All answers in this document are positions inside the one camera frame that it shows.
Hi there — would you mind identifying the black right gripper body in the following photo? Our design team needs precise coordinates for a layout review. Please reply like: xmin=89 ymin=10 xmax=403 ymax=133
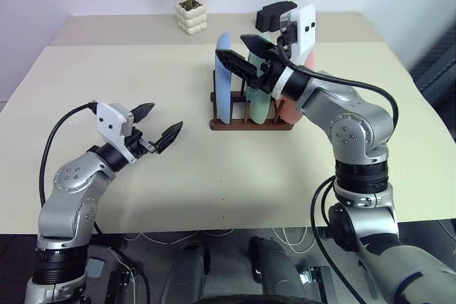
xmin=250 ymin=46 xmax=288 ymax=94

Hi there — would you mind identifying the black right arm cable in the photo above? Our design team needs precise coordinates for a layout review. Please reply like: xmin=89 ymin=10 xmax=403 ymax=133
xmin=276 ymin=33 xmax=399 ymax=304

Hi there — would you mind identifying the blue plate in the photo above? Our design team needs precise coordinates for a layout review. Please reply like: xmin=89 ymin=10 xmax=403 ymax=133
xmin=213 ymin=32 xmax=234 ymax=126

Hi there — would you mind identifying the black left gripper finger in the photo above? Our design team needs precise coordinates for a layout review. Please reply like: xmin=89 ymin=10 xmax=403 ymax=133
xmin=128 ymin=102 xmax=156 ymax=125
xmin=153 ymin=120 xmax=185 ymax=156

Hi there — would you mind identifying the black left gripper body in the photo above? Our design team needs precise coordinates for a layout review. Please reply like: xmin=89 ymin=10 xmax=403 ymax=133
xmin=124 ymin=126 xmax=159 ymax=159

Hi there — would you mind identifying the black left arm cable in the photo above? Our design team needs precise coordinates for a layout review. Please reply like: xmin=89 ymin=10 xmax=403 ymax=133
xmin=38 ymin=102 xmax=99 ymax=209

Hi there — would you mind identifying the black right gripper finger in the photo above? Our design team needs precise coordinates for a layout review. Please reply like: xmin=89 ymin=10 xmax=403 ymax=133
xmin=214 ymin=50 xmax=259 ymax=86
xmin=240 ymin=33 xmax=277 ymax=65

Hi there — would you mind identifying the black floor cable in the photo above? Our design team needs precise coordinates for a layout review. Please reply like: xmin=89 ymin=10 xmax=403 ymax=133
xmin=93 ymin=221 xmax=151 ymax=304

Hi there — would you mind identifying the green plate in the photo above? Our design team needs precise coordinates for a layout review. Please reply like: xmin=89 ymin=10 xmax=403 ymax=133
xmin=247 ymin=31 xmax=274 ymax=126

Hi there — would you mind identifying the wooden dish rack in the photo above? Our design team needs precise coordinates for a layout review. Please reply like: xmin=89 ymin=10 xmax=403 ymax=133
xmin=209 ymin=68 xmax=296 ymax=131

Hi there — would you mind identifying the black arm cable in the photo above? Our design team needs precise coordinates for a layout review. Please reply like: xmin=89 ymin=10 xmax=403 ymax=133
xmin=38 ymin=102 xmax=99 ymax=209
xmin=276 ymin=33 xmax=399 ymax=304

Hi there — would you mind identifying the white floor cable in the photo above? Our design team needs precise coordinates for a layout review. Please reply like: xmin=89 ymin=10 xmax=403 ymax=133
xmin=270 ymin=227 xmax=321 ymax=256
xmin=133 ymin=229 xmax=234 ymax=248

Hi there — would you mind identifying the dark ribbed panel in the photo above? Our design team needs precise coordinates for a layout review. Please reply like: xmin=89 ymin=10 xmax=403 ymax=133
xmin=409 ymin=19 xmax=456 ymax=148

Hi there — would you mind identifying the red plate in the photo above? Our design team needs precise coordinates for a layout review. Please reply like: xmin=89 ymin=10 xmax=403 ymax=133
xmin=276 ymin=47 xmax=318 ymax=125

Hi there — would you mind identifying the black block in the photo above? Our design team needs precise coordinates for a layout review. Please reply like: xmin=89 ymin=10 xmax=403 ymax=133
xmin=255 ymin=0 xmax=299 ymax=33

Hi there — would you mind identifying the white bubble plant pot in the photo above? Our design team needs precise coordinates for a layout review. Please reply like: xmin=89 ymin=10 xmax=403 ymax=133
xmin=175 ymin=0 xmax=209 ymax=36

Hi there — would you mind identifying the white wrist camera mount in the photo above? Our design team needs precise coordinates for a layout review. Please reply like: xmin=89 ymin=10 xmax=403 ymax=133
xmin=272 ymin=4 xmax=317 ymax=100
xmin=95 ymin=103 xmax=138 ymax=166

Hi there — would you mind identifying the small grey box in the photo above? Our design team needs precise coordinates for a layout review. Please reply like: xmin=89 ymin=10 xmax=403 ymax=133
xmin=86 ymin=258 xmax=106 ymax=279

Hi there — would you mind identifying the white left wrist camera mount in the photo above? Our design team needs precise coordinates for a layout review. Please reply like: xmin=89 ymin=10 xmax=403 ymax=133
xmin=95 ymin=103 xmax=138 ymax=166

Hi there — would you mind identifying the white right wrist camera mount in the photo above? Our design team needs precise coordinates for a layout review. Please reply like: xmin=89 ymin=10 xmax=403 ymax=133
xmin=272 ymin=4 xmax=317 ymax=100

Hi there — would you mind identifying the dark rounded shape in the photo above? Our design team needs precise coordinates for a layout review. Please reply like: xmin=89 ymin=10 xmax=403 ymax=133
xmin=162 ymin=241 xmax=212 ymax=300
xmin=247 ymin=236 xmax=304 ymax=300

